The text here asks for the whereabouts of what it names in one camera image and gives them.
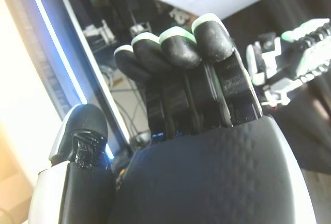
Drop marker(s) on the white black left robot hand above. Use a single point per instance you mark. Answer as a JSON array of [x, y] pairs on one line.
[[207, 169]]

